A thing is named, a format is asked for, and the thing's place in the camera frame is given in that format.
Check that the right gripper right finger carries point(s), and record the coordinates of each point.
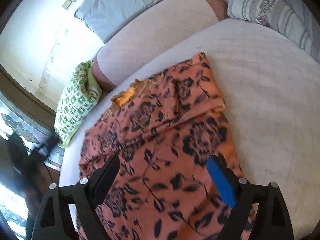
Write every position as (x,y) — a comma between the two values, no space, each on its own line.
(272,220)

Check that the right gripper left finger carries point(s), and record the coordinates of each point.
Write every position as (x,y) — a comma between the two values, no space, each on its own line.
(54,220)

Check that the orange black floral garment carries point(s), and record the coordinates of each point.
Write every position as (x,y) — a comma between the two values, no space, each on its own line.
(163,138)

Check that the stained glass wooden door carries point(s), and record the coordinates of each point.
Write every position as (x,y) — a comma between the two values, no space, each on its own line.
(29,164)

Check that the green white patterned pillow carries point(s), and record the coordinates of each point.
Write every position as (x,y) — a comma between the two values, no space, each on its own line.
(78,98)

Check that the striped grey blanket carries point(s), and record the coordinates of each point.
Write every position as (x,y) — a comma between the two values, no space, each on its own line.
(291,18)

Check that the light blue pillow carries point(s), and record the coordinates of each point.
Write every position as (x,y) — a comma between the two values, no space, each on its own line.
(106,17)

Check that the pink bolster cushion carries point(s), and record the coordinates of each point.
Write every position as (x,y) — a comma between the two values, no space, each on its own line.
(150,34)

